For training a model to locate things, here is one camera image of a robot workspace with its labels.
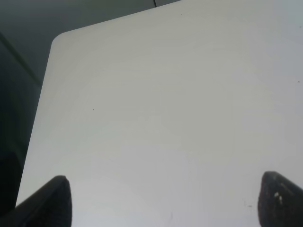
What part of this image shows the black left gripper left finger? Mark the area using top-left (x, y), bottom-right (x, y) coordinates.
top-left (0, 175), bottom-right (72, 227)

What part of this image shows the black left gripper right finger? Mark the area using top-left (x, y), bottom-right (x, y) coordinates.
top-left (258, 171), bottom-right (303, 227)

